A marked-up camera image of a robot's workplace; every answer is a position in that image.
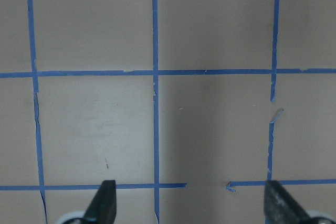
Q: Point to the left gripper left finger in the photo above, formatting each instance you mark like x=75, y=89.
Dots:
x=102, y=208

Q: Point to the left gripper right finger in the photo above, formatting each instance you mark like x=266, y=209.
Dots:
x=280, y=207

